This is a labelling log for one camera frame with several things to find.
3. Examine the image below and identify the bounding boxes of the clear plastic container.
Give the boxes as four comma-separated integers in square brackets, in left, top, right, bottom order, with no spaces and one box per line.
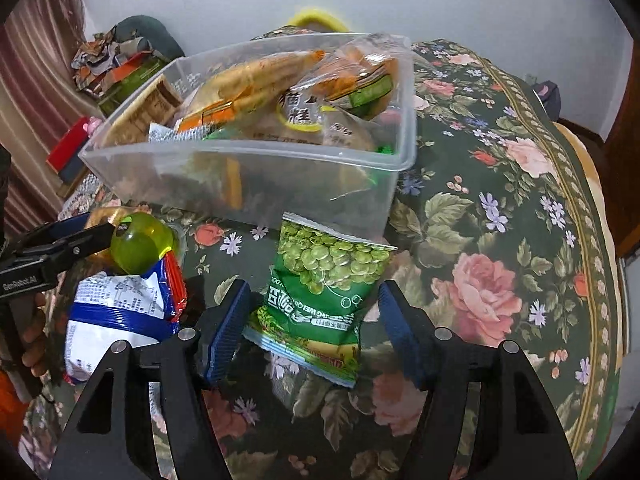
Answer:
[79,32,418,241]

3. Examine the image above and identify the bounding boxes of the wooden door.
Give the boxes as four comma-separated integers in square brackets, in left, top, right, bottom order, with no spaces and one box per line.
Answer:
[602,10,640,261]

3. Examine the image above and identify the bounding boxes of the green pea snack packet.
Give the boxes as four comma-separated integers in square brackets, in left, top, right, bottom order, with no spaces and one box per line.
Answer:
[242,211,399,388]

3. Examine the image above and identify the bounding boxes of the orange bread packet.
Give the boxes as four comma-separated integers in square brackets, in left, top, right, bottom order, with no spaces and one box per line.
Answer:
[310,35,406,86]

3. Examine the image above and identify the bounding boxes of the floral blanket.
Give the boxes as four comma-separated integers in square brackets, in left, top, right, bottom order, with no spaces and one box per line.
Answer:
[20,27,626,480]

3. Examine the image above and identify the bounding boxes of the green-edged clear snack packet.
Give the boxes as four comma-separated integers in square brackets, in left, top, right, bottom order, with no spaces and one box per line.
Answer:
[320,72,396,121]

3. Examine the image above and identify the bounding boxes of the yellow orange snack packet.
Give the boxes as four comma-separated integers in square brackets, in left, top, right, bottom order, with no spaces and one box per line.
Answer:
[175,100,241,131]

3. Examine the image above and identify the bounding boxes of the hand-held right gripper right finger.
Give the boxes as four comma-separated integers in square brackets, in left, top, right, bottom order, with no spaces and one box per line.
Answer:
[377,280,573,480]

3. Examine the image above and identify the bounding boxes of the dark backpack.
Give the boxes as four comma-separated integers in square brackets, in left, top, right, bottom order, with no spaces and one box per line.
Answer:
[520,72,563,123]

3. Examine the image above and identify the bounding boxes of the yellow foam tube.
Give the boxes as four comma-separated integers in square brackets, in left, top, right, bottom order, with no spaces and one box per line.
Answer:
[287,7,351,33]

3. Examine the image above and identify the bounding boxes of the grey cushion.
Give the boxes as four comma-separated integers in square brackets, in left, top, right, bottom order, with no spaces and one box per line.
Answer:
[112,15,186,61]

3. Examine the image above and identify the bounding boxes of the long roll snack packet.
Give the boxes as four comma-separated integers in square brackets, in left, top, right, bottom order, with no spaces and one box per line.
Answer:
[192,50,326,111]

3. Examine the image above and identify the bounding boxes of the small yellow snack packet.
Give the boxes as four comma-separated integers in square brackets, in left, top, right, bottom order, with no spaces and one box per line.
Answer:
[82,206,126,228]

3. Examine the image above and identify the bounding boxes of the blue white snack packet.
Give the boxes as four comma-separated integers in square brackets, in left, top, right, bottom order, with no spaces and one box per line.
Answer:
[147,122,208,145]

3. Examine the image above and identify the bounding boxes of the pile of patterned clothes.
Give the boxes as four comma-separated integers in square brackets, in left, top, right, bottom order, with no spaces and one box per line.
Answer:
[70,30,151,96]

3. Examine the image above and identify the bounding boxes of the grey box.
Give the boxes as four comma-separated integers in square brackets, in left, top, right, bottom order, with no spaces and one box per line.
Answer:
[57,157,93,186]

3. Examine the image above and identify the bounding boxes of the pale cake packet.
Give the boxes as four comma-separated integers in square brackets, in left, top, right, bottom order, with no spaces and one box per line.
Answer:
[240,87,376,153]

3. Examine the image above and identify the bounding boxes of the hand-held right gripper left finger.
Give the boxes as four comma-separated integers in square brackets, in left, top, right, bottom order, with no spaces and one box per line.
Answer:
[50,280,253,480]

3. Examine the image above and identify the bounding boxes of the striped brown curtain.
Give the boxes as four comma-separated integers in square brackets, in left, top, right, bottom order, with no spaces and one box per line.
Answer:
[0,0,101,231]

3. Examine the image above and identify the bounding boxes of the golden long snack packet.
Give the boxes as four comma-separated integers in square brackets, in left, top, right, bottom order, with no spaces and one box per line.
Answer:
[190,152,246,211]

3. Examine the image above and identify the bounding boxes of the large red snack packet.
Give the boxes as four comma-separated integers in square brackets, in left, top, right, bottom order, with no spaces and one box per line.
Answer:
[62,252,190,386]

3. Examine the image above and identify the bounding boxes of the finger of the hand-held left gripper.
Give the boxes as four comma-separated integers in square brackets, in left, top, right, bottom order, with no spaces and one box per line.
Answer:
[30,216,106,241]
[10,224,126,276]

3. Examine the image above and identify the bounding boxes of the green jelly cup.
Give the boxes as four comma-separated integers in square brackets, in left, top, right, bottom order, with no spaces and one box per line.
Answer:
[110,212,181,276]

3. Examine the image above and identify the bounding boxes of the brown cracker packet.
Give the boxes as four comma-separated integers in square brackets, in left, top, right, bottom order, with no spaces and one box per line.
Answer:
[102,75,183,148]

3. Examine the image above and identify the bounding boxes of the person's left hand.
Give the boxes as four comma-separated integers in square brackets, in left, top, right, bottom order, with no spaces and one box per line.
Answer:
[20,290,51,378]

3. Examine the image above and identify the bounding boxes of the red box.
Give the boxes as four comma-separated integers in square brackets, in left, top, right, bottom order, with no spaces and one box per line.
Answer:
[46,116,98,171]

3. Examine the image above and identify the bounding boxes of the orange box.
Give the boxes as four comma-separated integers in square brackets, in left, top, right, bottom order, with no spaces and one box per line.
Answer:
[102,52,168,86]

